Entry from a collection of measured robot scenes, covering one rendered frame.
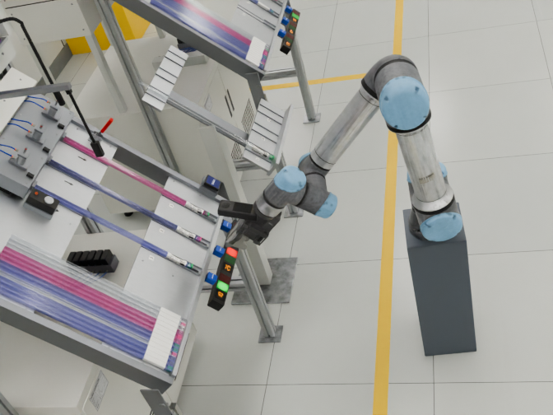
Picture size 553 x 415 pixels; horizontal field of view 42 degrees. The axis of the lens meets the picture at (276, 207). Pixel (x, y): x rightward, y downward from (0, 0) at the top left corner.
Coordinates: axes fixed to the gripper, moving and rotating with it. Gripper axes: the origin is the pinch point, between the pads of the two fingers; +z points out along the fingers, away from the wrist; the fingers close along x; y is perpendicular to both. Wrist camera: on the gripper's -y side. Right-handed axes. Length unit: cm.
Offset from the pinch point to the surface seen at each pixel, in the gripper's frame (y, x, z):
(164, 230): -17.6, -2.7, 5.1
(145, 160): -31.2, 19.0, 4.4
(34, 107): -66, 11, -1
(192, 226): -10.2, 4.0, 5.1
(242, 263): 16.9, 21.9, 28.3
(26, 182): -57, -16, -1
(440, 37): 95, 236, 8
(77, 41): -90, 284, 180
